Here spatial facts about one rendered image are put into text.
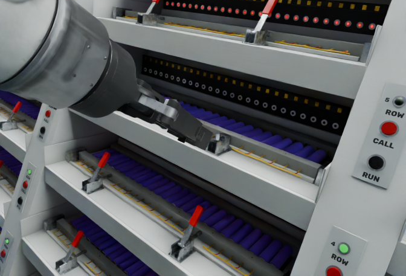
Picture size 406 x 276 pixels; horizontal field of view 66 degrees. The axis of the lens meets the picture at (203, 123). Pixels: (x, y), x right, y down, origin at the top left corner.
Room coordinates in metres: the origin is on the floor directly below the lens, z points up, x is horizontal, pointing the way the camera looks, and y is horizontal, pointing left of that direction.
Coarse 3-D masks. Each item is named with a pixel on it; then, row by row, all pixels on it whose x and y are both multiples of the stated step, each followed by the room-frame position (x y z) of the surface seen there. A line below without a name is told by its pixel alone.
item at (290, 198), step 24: (192, 96) 0.75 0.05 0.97; (96, 120) 0.68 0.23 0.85; (120, 120) 0.63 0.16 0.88; (264, 120) 0.65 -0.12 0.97; (288, 120) 0.61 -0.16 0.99; (144, 144) 0.59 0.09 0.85; (168, 144) 0.55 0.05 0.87; (192, 168) 0.53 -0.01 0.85; (216, 168) 0.49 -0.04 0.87; (240, 168) 0.47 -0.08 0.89; (264, 168) 0.48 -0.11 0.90; (240, 192) 0.47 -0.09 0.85; (264, 192) 0.45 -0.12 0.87; (288, 192) 0.42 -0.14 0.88; (312, 192) 0.43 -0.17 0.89; (288, 216) 0.43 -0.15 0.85
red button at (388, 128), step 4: (384, 124) 0.37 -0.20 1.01; (388, 124) 0.37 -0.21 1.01; (392, 124) 0.37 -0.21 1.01; (384, 128) 0.37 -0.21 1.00; (388, 128) 0.37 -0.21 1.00; (392, 128) 0.37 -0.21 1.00; (396, 128) 0.37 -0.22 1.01; (384, 132) 0.37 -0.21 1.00; (388, 132) 0.37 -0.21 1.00; (392, 132) 0.37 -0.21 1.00
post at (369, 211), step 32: (384, 32) 0.40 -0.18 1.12; (384, 64) 0.39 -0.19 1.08; (352, 128) 0.39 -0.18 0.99; (352, 160) 0.39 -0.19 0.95; (352, 192) 0.38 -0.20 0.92; (384, 192) 0.36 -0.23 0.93; (320, 224) 0.39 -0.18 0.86; (352, 224) 0.37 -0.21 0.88; (384, 224) 0.36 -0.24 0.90; (320, 256) 0.39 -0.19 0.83; (384, 256) 0.35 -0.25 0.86
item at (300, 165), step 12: (216, 132) 0.55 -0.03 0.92; (228, 132) 0.55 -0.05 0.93; (240, 144) 0.53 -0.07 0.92; (252, 144) 0.51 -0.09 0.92; (264, 144) 0.51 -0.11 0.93; (252, 156) 0.49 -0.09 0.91; (264, 156) 0.50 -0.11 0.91; (276, 156) 0.49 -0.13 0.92; (288, 156) 0.48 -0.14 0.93; (300, 168) 0.47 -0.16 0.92; (312, 168) 0.45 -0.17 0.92
